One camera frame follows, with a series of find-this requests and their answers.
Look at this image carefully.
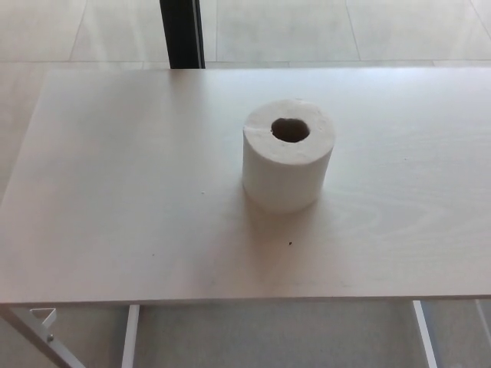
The white toilet paper roll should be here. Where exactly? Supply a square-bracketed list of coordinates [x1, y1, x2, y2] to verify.
[241, 98, 336, 214]

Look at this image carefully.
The white table leg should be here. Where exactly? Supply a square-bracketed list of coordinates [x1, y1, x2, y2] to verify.
[412, 301, 438, 368]
[121, 305, 140, 368]

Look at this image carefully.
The white diagonal table brace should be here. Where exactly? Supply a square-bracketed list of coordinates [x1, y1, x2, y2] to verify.
[0, 306, 87, 368]

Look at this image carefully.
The black window frame post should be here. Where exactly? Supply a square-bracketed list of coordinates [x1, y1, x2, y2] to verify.
[160, 0, 206, 70]

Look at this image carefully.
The white metal table bracket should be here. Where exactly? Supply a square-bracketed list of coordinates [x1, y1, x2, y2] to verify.
[29, 308, 58, 342]

